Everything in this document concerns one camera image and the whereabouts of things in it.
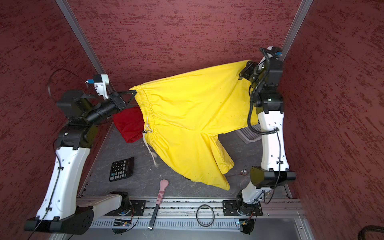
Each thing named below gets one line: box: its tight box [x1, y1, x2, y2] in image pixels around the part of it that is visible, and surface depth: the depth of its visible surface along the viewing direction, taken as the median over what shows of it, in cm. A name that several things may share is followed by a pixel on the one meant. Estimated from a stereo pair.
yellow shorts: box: [129, 60, 258, 191], surface depth 64 cm
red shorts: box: [113, 106, 145, 143], surface depth 102 cm
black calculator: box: [109, 156, 134, 182], surface depth 87 cm
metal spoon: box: [226, 169, 249, 176], surface depth 86 cm
